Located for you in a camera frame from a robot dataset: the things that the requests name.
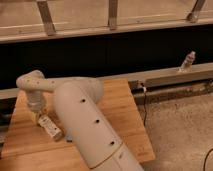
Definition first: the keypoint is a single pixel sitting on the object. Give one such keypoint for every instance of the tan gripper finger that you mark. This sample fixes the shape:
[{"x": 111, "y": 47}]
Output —
[{"x": 36, "y": 116}]

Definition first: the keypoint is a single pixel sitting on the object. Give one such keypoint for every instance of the white plastic bottle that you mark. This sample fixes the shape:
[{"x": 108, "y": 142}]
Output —
[{"x": 50, "y": 127}]

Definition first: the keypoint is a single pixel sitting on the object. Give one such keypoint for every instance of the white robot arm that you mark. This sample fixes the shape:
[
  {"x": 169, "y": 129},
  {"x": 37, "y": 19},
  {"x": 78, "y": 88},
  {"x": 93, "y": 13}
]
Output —
[{"x": 75, "y": 103}]

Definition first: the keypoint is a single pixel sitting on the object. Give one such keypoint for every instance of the clear bottle on ledge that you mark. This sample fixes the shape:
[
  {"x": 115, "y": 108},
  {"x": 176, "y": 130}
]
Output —
[{"x": 188, "y": 61}]

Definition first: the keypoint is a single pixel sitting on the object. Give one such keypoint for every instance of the wooden table board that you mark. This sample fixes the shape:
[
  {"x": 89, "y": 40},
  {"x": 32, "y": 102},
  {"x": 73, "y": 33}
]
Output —
[{"x": 28, "y": 147}]

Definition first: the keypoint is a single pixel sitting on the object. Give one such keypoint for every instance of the blue sponge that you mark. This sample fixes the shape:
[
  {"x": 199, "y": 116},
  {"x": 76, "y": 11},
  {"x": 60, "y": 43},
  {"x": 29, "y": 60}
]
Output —
[{"x": 68, "y": 139}]

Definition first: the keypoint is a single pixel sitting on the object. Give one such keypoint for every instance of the left metal railing post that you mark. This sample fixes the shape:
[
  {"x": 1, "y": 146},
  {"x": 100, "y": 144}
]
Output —
[{"x": 46, "y": 17}]

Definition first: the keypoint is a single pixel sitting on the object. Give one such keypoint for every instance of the metal railing post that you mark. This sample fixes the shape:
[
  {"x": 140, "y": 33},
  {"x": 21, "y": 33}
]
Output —
[
  {"x": 112, "y": 14},
  {"x": 193, "y": 16},
  {"x": 46, "y": 17}
]

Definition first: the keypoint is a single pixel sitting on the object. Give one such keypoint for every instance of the middle metal railing post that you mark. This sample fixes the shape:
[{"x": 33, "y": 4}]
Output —
[{"x": 112, "y": 14}]

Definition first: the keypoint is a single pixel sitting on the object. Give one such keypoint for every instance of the right metal railing post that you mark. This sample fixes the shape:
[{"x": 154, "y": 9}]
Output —
[{"x": 193, "y": 16}]

